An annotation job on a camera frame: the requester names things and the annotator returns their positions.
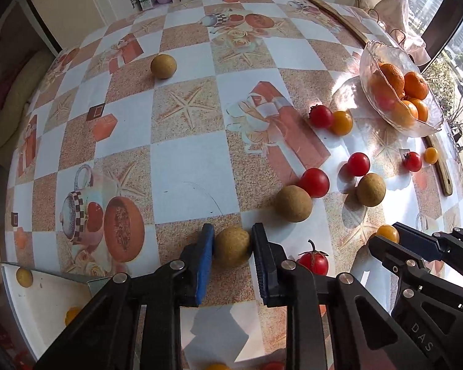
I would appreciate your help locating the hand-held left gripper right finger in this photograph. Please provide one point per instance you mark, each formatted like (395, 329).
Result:
(261, 268)

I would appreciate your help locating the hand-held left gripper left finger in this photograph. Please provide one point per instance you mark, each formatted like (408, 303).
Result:
(203, 266)

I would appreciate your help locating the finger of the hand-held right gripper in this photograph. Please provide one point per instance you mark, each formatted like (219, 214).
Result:
(386, 250)
(416, 239)

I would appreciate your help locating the yellow cherry tomato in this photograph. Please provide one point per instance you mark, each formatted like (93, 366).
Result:
(217, 367)
(341, 123)
(24, 277)
(72, 315)
(388, 233)
(431, 155)

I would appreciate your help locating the brown longan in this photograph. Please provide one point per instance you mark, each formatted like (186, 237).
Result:
(292, 204)
(232, 246)
(163, 66)
(371, 189)

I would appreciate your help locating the red cherry tomato with stem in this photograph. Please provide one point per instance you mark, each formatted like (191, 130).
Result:
(313, 263)

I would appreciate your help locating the printed checkered tablecloth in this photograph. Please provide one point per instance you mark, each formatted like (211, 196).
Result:
(185, 169)

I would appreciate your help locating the orange mandarin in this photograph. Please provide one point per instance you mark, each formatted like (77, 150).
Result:
(392, 75)
(403, 115)
(416, 84)
(421, 110)
(379, 92)

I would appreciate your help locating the white tray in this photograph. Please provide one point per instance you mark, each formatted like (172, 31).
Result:
(50, 304)

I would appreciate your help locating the clear glass bowl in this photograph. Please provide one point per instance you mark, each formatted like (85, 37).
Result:
(374, 59)

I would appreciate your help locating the pale pink cloth bag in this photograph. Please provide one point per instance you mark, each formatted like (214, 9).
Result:
(397, 19)

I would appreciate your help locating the wooden back scratcher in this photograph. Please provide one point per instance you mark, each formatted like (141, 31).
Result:
(341, 17)

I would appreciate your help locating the beige cushion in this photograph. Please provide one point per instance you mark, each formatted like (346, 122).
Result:
(15, 96)

